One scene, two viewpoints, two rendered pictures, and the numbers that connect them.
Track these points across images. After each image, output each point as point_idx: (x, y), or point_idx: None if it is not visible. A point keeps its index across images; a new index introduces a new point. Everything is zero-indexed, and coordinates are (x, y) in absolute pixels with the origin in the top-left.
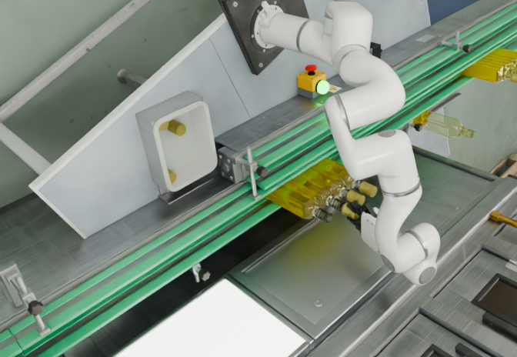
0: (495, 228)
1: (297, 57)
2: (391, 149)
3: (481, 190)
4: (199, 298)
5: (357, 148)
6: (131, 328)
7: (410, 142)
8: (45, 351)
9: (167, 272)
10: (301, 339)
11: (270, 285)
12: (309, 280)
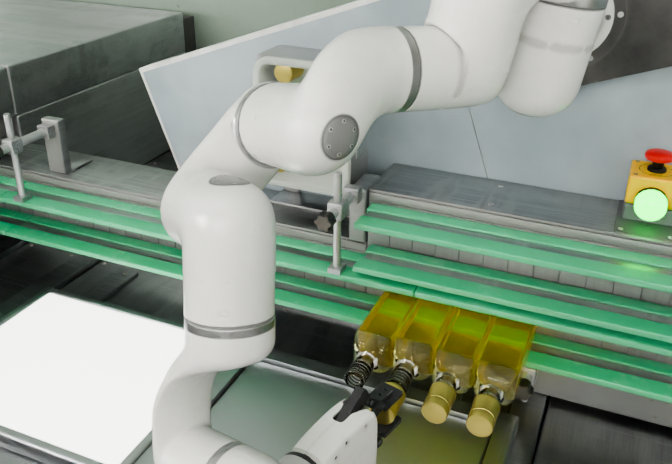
0: None
1: (650, 122)
2: (186, 205)
3: None
4: (183, 332)
5: (183, 173)
6: (134, 302)
7: (230, 224)
8: (31, 229)
9: (177, 266)
10: (117, 462)
11: (233, 395)
12: (262, 440)
